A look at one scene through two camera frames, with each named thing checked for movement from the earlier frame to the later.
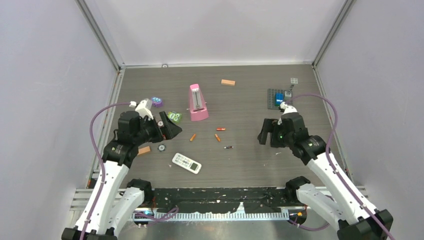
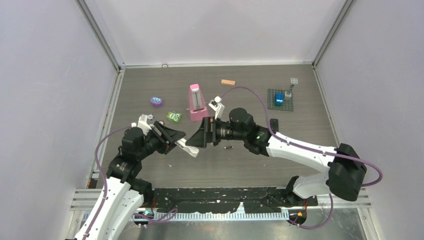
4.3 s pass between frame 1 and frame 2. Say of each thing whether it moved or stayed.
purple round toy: stayed
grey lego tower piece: stayed
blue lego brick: stayed
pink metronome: stayed
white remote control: moved
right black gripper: moved
